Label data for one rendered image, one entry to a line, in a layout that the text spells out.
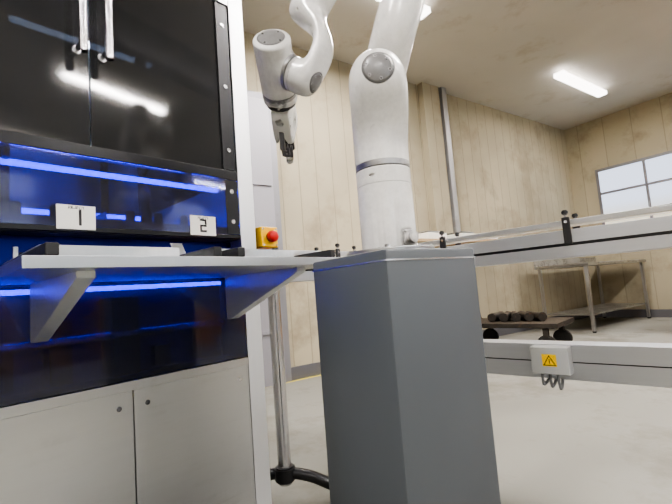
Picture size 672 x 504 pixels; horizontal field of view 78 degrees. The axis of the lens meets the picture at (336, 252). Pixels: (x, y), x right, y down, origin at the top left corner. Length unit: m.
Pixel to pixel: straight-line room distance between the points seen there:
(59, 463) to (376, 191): 0.93
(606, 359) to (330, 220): 3.14
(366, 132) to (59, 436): 0.96
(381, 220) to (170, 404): 0.78
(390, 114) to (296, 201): 3.24
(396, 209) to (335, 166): 3.61
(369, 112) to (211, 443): 1.01
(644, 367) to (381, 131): 1.11
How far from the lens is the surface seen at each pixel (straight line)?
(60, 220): 1.19
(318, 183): 4.28
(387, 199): 0.87
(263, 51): 0.99
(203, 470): 1.38
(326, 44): 1.01
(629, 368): 1.62
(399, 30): 1.04
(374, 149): 0.90
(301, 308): 3.99
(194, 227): 1.31
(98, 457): 1.24
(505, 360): 1.71
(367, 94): 0.89
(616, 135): 8.33
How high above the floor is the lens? 0.79
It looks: 5 degrees up
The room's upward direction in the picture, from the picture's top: 4 degrees counter-clockwise
